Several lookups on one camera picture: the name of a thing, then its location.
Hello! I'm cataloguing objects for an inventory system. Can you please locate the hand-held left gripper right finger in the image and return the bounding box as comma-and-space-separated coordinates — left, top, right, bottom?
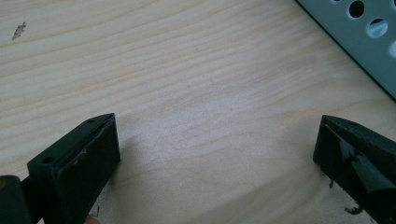
312, 114, 396, 224

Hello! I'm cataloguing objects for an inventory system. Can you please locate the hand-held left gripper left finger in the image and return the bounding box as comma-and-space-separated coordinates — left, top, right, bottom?
26, 112, 121, 224

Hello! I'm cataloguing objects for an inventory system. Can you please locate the pale green perforated basket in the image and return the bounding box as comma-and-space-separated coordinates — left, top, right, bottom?
294, 0, 396, 101

